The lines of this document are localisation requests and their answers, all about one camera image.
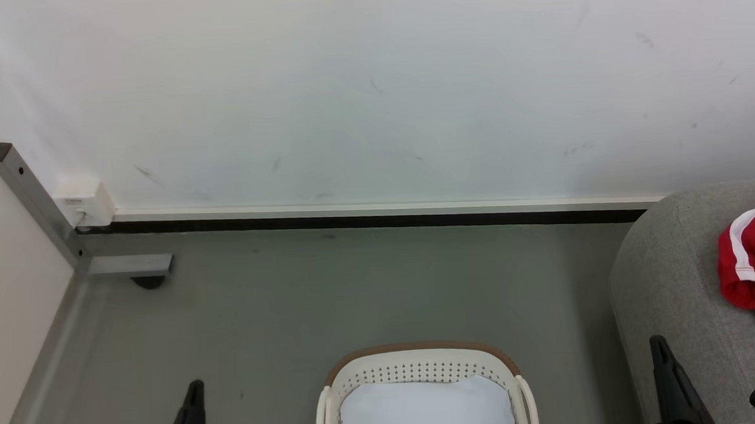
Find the white and black baseboard strip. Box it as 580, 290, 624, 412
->
75, 181, 668, 252

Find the grey fabric sofa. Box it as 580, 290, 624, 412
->
605, 179, 755, 424

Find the white laundry basket brown rim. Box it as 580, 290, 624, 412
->
312, 336, 540, 424

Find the white partition panel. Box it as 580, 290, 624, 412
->
0, 80, 83, 424

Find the white wall socket box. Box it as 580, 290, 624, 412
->
52, 176, 117, 230

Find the light blue cloth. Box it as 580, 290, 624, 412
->
336, 373, 518, 424

